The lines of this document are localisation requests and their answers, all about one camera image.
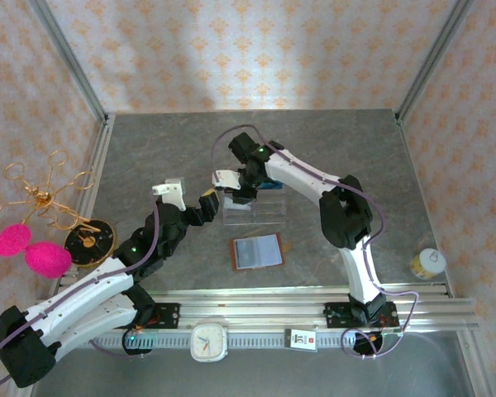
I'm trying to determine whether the black round cable port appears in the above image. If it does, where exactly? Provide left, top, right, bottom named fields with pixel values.
left=122, top=329, right=155, bottom=358
left=351, top=330, right=385, bottom=360

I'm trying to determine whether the brown leather card holder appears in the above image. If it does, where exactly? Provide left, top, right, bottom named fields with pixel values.
left=230, top=232, right=285, bottom=272

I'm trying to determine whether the gold wire ornament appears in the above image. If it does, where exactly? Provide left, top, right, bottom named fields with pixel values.
left=0, top=149, right=98, bottom=232

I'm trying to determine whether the aluminium frame post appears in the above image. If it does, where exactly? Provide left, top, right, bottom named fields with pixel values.
left=395, top=0, right=473, bottom=122
left=27, top=0, right=111, bottom=124

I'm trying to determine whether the clear acrylic card stand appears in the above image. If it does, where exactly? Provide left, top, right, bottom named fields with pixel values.
left=222, top=181, right=289, bottom=227

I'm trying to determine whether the grey slotted cable duct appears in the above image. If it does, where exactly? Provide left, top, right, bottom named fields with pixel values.
left=88, top=330, right=403, bottom=350

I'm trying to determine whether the black round gold-rimmed disc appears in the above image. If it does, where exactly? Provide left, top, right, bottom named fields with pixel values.
left=64, top=218, right=117, bottom=268

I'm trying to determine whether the white square clock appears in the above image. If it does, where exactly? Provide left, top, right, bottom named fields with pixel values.
left=189, top=322, right=229, bottom=364

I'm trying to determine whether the silver VIP card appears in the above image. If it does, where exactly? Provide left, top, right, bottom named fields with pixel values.
left=236, top=239, right=261, bottom=268

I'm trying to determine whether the pink fuzzy ball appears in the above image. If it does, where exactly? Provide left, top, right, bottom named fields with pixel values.
left=24, top=241, right=74, bottom=278
left=0, top=222, right=33, bottom=258

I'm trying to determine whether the yellow tin can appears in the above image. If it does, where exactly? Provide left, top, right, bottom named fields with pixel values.
left=409, top=246, right=446, bottom=280

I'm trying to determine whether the white tag with red mark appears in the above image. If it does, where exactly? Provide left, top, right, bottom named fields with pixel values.
left=284, top=328, right=318, bottom=353

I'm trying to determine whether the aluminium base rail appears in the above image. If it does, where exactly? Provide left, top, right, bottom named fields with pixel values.
left=26, top=282, right=479, bottom=332

